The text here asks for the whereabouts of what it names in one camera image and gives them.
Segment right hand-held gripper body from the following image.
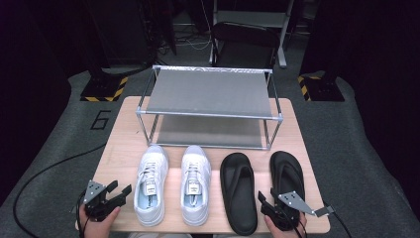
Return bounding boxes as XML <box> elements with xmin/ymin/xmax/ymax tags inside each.
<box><xmin>261</xmin><ymin>190</ymin><xmax>317</xmax><ymax>232</ymax></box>

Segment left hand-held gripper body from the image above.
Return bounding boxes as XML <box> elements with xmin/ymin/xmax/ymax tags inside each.
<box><xmin>82</xmin><ymin>179</ymin><xmax>126</xmax><ymax>222</ymax></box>

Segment black flip-flop slipper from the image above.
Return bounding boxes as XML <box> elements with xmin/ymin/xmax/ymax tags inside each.
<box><xmin>219</xmin><ymin>152</ymin><xmax>259</xmax><ymax>237</ymax></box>
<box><xmin>268</xmin><ymin>150</ymin><xmax>306</xmax><ymax>216</ymax></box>

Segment white sneaker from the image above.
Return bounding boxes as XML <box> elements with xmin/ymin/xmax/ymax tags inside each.
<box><xmin>180</xmin><ymin>144</ymin><xmax>212</xmax><ymax>227</ymax></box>
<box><xmin>133</xmin><ymin>144</ymin><xmax>170</xmax><ymax>228</ymax></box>

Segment metal shoe rack gray shelves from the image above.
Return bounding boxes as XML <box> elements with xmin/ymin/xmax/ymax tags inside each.
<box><xmin>135</xmin><ymin>64</ymin><xmax>284</xmax><ymax>152</ymax></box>

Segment person's left hand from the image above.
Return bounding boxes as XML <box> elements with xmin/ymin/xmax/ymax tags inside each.
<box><xmin>78</xmin><ymin>204</ymin><xmax>122</xmax><ymax>238</ymax></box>

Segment person's right hand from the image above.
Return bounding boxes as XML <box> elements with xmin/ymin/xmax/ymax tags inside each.
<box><xmin>263</xmin><ymin>212</ymin><xmax>308</xmax><ymax>238</ymax></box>

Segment gray tape strip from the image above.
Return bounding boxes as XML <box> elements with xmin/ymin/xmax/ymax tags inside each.
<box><xmin>313</xmin><ymin>204</ymin><xmax>336</xmax><ymax>218</ymax></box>

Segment person's light trousers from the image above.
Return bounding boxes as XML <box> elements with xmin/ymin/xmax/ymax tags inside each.
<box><xmin>127</xmin><ymin>232</ymin><xmax>275</xmax><ymax>238</ymax></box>

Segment gray floor mat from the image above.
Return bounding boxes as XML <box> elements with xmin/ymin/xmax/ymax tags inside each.
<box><xmin>0</xmin><ymin>67</ymin><xmax>420</xmax><ymax>238</ymax></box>

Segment striped black stand base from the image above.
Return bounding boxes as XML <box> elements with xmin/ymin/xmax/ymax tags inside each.
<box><xmin>79</xmin><ymin>67</ymin><xmax>130</xmax><ymax>103</ymax></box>
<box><xmin>297</xmin><ymin>70</ymin><xmax>347</xmax><ymax>103</ymax></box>

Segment black cabinet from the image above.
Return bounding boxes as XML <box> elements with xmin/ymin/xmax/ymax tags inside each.
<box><xmin>87</xmin><ymin>0</ymin><xmax>157</xmax><ymax>68</ymax></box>

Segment black chair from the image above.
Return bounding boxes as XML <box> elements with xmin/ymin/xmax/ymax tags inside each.
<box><xmin>210</xmin><ymin>21</ymin><xmax>281</xmax><ymax>69</ymax></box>

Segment white-framed desk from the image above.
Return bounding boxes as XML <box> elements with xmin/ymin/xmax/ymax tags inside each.
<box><xmin>209</xmin><ymin>0</ymin><xmax>297</xmax><ymax>69</ymax></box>

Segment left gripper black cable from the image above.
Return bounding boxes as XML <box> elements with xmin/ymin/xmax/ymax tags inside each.
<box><xmin>75</xmin><ymin>190</ymin><xmax>88</xmax><ymax>238</ymax></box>

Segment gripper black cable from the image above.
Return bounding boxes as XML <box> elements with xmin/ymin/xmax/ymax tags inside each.
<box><xmin>75</xmin><ymin>190</ymin><xmax>88</xmax><ymax>238</ymax></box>
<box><xmin>294</xmin><ymin>214</ymin><xmax>309</xmax><ymax>238</ymax></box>

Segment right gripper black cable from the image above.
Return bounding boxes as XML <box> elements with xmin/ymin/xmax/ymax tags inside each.
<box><xmin>294</xmin><ymin>214</ymin><xmax>309</xmax><ymax>238</ymax></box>

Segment black cable under tape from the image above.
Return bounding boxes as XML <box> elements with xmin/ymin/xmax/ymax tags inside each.
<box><xmin>325</xmin><ymin>200</ymin><xmax>354</xmax><ymax>238</ymax></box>

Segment long black floor cable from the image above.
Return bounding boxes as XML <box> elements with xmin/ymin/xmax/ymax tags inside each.
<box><xmin>12</xmin><ymin>142</ymin><xmax>107</xmax><ymax>238</ymax></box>

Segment tangle of floor cables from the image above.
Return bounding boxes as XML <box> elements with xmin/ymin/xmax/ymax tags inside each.
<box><xmin>156</xmin><ymin>28</ymin><xmax>213</xmax><ymax>57</ymax></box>

